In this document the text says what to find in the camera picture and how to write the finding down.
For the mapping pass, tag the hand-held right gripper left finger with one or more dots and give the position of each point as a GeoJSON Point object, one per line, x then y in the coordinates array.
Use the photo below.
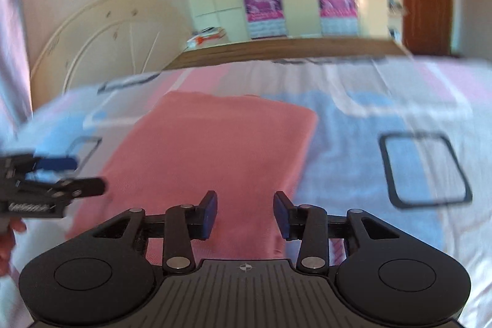
{"type": "Point", "coordinates": [207, 214]}

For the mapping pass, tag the pink sweater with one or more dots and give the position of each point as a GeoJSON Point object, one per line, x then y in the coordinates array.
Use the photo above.
{"type": "Point", "coordinates": [215, 151]}

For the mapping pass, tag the person's left hand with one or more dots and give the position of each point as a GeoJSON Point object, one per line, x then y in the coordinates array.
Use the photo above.
{"type": "Point", "coordinates": [5, 243]}

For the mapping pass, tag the pale pink curtain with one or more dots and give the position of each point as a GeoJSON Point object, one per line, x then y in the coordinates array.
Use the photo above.
{"type": "Point", "coordinates": [13, 36]}

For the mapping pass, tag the patterned pastel bedsheet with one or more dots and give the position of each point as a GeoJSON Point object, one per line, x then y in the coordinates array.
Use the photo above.
{"type": "Point", "coordinates": [365, 128]}

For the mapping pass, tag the cream arched headboard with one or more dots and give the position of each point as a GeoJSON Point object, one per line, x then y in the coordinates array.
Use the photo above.
{"type": "Point", "coordinates": [103, 43]}

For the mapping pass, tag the stack of books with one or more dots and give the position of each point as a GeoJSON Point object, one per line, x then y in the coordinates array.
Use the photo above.
{"type": "Point", "coordinates": [211, 32]}

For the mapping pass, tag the pink wall poster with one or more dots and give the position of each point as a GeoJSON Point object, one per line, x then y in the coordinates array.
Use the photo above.
{"type": "Point", "coordinates": [337, 3]}
{"type": "Point", "coordinates": [263, 5]}

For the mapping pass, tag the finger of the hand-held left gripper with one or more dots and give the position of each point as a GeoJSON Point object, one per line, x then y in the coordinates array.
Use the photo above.
{"type": "Point", "coordinates": [86, 186]}
{"type": "Point", "coordinates": [57, 164]}

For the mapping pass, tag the wooden bed frame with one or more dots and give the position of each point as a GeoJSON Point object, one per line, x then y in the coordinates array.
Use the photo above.
{"type": "Point", "coordinates": [288, 49]}

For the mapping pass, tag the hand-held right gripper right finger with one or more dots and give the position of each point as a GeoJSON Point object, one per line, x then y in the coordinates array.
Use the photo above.
{"type": "Point", "coordinates": [282, 214]}

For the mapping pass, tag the white and orange box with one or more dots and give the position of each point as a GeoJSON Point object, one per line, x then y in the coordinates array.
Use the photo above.
{"type": "Point", "coordinates": [194, 41]}

